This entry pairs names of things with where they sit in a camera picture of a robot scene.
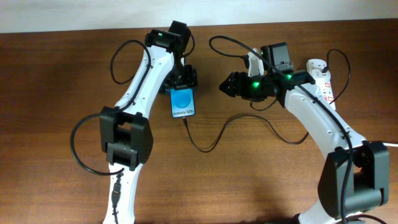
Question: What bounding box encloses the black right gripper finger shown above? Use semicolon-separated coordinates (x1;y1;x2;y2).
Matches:
219;85;244;97
220;72;249;87

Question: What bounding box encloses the blue Galaxy smartphone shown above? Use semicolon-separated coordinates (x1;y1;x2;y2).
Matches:
170;88;195;118

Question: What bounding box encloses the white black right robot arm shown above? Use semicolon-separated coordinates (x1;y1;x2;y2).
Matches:
219;70;389;223

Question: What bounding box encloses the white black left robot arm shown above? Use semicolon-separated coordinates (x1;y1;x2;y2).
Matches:
99;21;198;223

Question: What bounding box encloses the white USB charger adapter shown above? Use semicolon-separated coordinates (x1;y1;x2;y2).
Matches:
306;58;331;85

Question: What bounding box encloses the white power strip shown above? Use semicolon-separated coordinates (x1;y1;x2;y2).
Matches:
306;58;337;111

